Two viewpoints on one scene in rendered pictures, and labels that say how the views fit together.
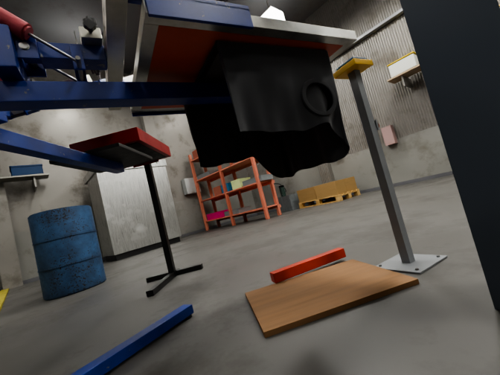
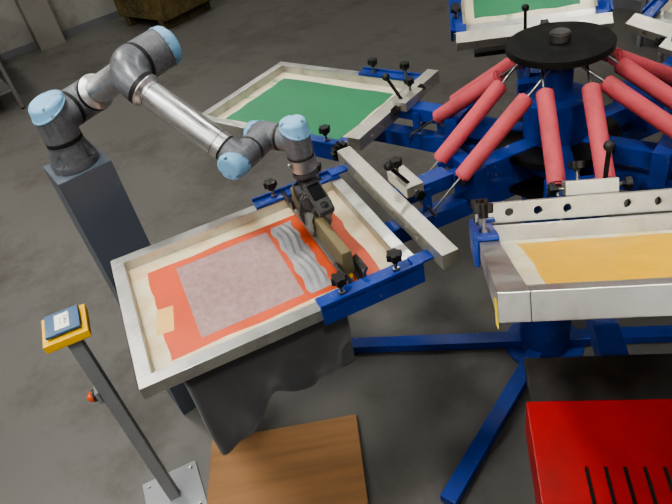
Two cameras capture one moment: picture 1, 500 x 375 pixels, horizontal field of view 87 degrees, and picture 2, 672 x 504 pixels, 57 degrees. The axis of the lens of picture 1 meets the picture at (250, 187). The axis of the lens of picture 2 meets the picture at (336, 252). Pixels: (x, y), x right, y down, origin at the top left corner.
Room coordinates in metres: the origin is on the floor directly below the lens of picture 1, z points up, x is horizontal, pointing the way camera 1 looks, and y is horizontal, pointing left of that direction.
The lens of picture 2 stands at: (2.38, 0.49, 2.08)
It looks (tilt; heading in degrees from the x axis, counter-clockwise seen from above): 38 degrees down; 193
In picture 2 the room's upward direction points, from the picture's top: 13 degrees counter-clockwise
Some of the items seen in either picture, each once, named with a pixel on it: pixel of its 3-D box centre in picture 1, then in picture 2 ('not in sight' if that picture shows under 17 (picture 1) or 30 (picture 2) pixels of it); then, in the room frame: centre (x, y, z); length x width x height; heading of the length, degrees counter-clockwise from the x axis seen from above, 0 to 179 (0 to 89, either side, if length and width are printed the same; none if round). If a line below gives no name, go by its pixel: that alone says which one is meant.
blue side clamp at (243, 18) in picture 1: (201, 15); (297, 194); (0.70, 0.01, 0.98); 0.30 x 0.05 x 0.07; 119
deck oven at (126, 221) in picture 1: (133, 209); not in sight; (6.39, 2.88, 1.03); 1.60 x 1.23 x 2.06; 133
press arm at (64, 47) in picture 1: (74, 56); (422, 186); (0.79, 0.43, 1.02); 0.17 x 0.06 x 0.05; 119
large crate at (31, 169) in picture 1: (27, 172); not in sight; (5.49, 4.52, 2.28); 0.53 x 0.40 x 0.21; 133
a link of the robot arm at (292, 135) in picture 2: not in sight; (295, 137); (0.93, 0.11, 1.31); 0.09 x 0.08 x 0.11; 66
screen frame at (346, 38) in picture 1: (236, 74); (256, 267); (1.06, -0.06, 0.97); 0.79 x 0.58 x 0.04; 119
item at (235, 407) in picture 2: (240, 142); (280, 374); (1.26, -0.01, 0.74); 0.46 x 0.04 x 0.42; 119
